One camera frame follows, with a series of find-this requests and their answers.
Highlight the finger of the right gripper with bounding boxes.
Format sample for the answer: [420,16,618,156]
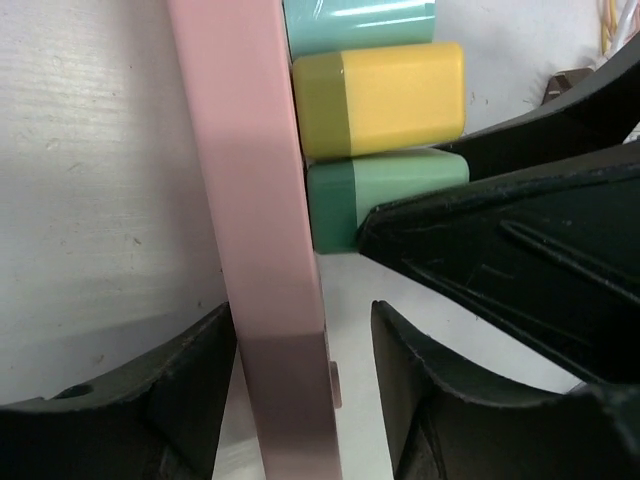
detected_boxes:
[439,36,639,181]
[357,147,639,384]

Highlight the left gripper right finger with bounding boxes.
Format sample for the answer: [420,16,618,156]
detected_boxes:
[371,301,639,479]

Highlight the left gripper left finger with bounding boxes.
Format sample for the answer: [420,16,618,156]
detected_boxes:
[1,303,236,479]

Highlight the brown cube plug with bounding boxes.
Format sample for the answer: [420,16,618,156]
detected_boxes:
[541,67,594,105]

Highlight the green cube plug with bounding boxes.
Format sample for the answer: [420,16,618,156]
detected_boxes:
[306,148,470,254]

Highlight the long pink power strip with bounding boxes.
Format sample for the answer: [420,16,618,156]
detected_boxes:
[169,1,342,479]

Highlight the yellow cube plug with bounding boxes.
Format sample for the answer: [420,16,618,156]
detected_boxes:
[292,43,466,161]

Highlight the teal cube plug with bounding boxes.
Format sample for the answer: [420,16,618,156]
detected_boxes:
[282,0,436,59]

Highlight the white power strip cord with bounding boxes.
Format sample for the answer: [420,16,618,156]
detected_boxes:
[612,0,640,51]

